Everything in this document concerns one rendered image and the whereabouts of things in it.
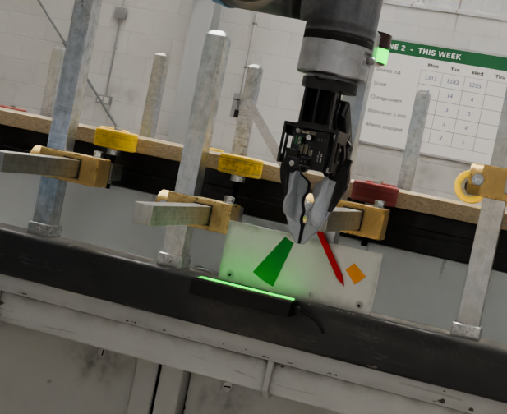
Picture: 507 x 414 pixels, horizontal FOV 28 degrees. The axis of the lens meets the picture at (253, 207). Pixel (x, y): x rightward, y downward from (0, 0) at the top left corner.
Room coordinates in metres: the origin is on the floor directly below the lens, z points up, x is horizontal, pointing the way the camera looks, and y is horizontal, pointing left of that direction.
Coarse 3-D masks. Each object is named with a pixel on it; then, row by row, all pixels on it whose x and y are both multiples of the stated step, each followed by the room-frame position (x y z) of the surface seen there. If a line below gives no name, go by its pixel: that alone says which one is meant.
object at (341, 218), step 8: (336, 208) 1.54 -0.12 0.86; (344, 208) 1.61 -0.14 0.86; (336, 216) 1.45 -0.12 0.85; (344, 216) 1.50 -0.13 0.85; (352, 216) 1.56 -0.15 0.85; (360, 216) 1.62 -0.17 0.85; (328, 224) 1.41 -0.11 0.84; (336, 224) 1.46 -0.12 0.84; (344, 224) 1.52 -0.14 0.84; (352, 224) 1.57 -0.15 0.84
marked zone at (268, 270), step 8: (288, 240) 1.67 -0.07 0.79; (280, 248) 1.67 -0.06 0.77; (288, 248) 1.67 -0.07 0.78; (272, 256) 1.67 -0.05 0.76; (280, 256) 1.67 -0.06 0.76; (264, 264) 1.68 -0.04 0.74; (272, 264) 1.67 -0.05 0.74; (280, 264) 1.67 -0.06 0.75; (256, 272) 1.68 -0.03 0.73; (264, 272) 1.67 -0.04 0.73; (272, 272) 1.67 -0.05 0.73; (264, 280) 1.67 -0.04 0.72; (272, 280) 1.67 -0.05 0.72
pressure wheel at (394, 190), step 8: (360, 184) 1.77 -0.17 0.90; (368, 184) 1.76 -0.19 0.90; (376, 184) 1.76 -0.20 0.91; (352, 192) 1.79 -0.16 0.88; (360, 192) 1.77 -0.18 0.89; (368, 192) 1.76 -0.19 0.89; (376, 192) 1.76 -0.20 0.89; (384, 192) 1.76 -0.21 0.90; (392, 192) 1.76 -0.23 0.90; (360, 200) 1.77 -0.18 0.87; (368, 200) 1.76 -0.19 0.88; (384, 200) 1.76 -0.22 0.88; (392, 200) 1.77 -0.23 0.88
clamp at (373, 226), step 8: (312, 200) 1.66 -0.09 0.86; (344, 200) 1.66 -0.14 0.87; (352, 208) 1.64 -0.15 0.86; (360, 208) 1.64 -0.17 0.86; (368, 208) 1.63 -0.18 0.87; (376, 208) 1.63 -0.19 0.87; (368, 216) 1.63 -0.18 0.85; (376, 216) 1.63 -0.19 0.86; (384, 216) 1.63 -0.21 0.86; (360, 224) 1.64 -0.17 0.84; (368, 224) 1.63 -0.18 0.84; (376, 224) 1.63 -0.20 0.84; (384, 224) 1.64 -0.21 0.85; (344, 232) 1.64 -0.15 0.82; (352, 232) 1.64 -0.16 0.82; (360, 232) 1.63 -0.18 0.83; (368, 232) 1.63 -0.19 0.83; (376, 232) 1.63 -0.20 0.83; (384, 232) 1.66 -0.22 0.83
